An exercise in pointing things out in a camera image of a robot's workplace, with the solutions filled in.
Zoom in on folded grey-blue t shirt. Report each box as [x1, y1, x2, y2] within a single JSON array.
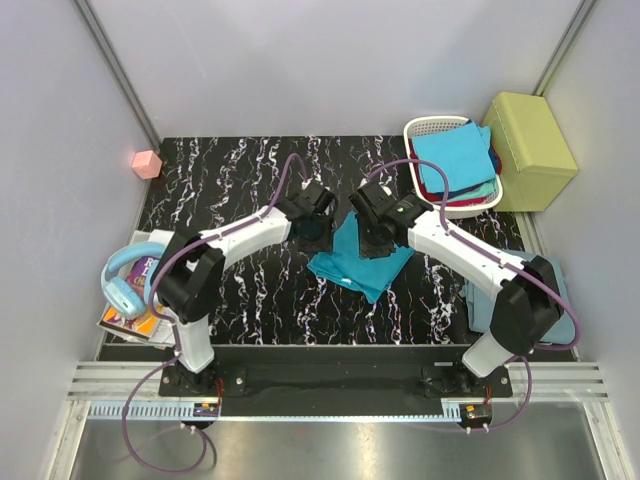
[[461, 256, 575, 345]]

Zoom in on light blue headphones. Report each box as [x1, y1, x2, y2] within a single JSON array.
[[101, 241, 165, 319]]

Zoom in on aluminium rail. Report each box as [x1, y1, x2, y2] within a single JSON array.
[[67, 362, 608, 403]]

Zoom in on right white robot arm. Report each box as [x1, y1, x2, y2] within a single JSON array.
[[349, 182, 568, 397]]

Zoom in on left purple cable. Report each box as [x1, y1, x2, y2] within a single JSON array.
[[121, 153, 311, 474]]

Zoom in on stack of papers and books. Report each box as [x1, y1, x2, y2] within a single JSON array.
[[97, 256, 174, 346]]

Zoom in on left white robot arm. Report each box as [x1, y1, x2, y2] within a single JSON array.
[[143, 181, 338, 396]]

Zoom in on green storage box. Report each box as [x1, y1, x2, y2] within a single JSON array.
[[483, 92, 579, 212]]

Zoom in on white perforated laundry basket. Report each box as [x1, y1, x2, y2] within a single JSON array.
[[403, 115, 504, 219]]

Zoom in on teal t shirt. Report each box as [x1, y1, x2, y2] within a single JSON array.
[[307, 211, 414, 304]]

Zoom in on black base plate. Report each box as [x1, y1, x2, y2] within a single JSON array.
[[159, 345, 513, 399]]

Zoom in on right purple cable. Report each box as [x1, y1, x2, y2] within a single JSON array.
[[364, 159, 583, 432]]

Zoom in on light blue shirt in basket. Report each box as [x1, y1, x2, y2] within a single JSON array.
[[412, 122, 496, 193]]

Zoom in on red shirt in basket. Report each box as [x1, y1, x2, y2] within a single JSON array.
[[411, 146, 502, 207]]

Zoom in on pink cube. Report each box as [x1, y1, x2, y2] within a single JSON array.
[[131, 150, 163, 180]]

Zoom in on purple cable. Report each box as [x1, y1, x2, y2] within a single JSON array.
[[364, 159, 583, 432], [121, 153, 311, 474]]

